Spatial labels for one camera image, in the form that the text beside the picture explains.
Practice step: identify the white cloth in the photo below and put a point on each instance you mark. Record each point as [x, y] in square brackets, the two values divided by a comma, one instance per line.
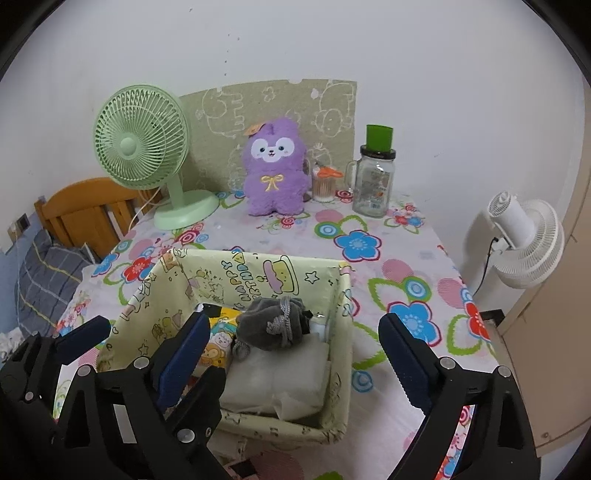
[286, 369]
[9, 344]

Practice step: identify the white crumpled cloth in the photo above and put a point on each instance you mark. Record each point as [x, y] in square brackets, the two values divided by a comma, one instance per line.
[9, 344]

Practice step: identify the yellow cartoon fabric basket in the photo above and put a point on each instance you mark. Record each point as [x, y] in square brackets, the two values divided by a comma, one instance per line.
[258, 272]

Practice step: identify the grey plaid pillow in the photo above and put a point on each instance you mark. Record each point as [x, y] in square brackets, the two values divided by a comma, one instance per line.
[46, 277]

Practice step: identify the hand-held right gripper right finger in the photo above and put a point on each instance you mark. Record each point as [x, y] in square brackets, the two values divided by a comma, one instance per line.
[406, 364]

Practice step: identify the flowered tablecloth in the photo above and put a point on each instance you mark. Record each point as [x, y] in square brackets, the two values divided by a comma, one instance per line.
[401, 230]

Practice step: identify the wooden headboard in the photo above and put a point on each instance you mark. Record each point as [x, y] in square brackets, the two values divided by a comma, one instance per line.
[74, 203]

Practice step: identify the toothpick holder with orange lid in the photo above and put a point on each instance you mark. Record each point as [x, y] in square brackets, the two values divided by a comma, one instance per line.
[323, 187]

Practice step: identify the green cartoon wall board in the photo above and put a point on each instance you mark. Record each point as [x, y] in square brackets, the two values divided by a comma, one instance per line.
[295, 101]

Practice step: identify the green desk fan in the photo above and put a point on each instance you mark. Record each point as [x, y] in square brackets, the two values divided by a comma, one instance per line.
[129, 147]

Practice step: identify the white wall fan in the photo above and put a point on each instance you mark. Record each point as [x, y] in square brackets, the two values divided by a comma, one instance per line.
[531, 244]

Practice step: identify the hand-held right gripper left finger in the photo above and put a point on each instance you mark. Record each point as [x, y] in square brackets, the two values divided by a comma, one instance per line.
[182, 355]

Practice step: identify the glass jar with green lid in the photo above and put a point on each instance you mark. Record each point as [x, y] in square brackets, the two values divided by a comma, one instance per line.
[374, 189]

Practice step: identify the beige wardrobe door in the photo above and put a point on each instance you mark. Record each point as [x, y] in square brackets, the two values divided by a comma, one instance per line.
[572, 300]

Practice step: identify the purple plush toy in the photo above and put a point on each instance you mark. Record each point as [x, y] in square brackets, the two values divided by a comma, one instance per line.
[277, 184]

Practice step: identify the colourful tissue pack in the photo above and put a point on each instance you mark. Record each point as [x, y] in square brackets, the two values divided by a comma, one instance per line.
[221, 344]

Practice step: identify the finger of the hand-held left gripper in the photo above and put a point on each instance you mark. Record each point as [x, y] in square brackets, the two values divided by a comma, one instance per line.
[203, 406]
[85, 337]

